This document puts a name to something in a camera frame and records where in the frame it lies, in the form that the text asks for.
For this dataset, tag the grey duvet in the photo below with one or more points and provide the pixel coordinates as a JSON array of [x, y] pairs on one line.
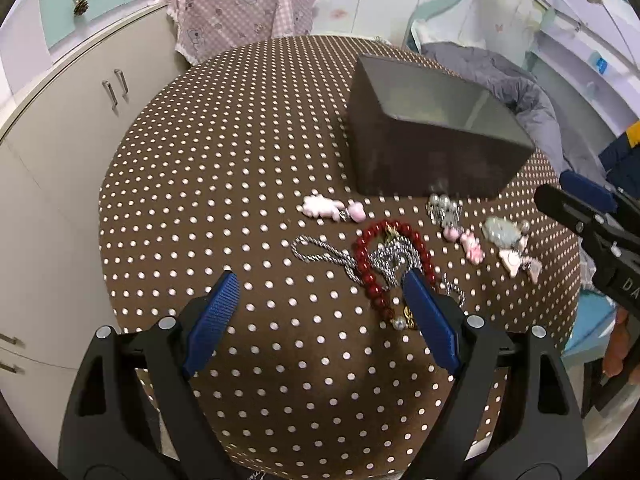
[[530, 100]]

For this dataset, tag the pine cone knob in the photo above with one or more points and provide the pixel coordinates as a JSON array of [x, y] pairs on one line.
[[81, 6]]

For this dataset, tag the grey metal box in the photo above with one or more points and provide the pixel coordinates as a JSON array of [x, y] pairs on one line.
[[425, 155]]

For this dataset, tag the white cabinet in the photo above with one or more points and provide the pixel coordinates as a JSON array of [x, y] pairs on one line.
[[55, 160]]

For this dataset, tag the pink checked bear cloth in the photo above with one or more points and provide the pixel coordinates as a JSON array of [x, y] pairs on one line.
[[240, 5]]

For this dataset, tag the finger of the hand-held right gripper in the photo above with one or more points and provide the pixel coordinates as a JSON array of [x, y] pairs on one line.
[[565, 206], [587, 191]]

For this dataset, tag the small pink charm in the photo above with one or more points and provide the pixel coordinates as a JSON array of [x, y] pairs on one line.
[[470, 246]]

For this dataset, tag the pale green jade pendant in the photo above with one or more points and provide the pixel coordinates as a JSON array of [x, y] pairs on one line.
[[502, 232]]

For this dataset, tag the pink and white charm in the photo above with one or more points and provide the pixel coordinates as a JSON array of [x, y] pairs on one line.
[[515, 260]]

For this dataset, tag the yellow and navy jacket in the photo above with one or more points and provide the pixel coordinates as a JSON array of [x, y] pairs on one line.
[[622, 152]]

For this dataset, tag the person's right hand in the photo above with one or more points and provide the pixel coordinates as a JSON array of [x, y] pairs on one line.
[[619, 345]]

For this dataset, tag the white pillow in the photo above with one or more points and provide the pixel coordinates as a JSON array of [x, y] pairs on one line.
[[425, 32]]

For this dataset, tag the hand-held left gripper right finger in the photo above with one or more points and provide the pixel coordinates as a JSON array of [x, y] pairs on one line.
[[430, 320]]

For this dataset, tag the small blue shelf item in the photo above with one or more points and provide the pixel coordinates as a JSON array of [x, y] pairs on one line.
[[600, 64]]

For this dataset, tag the pink bear charm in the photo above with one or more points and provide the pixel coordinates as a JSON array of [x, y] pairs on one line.
[[320, 206]]

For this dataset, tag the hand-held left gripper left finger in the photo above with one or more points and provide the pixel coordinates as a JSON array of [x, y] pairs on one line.
[[215, 320]]

